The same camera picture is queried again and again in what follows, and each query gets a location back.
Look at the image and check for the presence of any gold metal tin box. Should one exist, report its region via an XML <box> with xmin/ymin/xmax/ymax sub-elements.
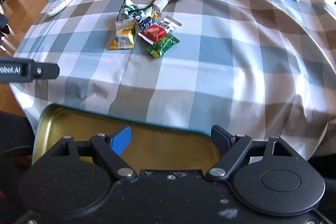
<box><xmin>32</xmin><ymin>104</ymin><xmax>219</xmax><ymax>172</ymax></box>

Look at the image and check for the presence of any checkered blue grey tablecloth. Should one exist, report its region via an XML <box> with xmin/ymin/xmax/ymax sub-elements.
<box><xmin>11</xmin><ymin>0</ymin><xmax>335</xmax><ymax>158</ymax></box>

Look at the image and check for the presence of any yellow white snack packet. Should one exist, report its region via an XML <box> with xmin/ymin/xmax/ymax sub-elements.
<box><xmin>109</xmin><ymin>19</ymin><xmax>135</xmax><ymax>50</ymax></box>

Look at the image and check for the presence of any green snack packet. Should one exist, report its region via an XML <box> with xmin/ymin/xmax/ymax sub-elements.
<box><xmin>146</xmin><ymin>33</ymin><xmax>180</xmax><ymax>59</ymax></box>

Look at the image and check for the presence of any red white snack packet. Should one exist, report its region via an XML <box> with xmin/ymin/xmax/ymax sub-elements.
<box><xmin>138</xmin><ymin>24</ymin><xmax>167</xmax><ymax>45</ymax></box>

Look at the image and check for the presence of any green white crumpled snack bag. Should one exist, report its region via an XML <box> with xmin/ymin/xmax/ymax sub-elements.
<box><xmin>117</xmin><ymin>0</ymin><xmax>148</xmax><ymax>21</ymax></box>

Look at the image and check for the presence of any blue white snack packet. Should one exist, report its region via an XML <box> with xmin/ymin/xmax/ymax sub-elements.
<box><xmin>132</xmin><ymin>9</ymin><xmax>154</xmax><ymax>33</ymax></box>

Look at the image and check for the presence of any white red-print snack packet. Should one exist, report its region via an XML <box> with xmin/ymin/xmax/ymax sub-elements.
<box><xmin>157</xmin><ymin>16</ymin><xmax>182</xmax><ymax>32</ymax></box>

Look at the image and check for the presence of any white purple snack packet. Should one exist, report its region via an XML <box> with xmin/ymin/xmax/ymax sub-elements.
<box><xmin>152</xmin><ymin>0</ymin><xmax>170</xmax><ymax>13</ymax></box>

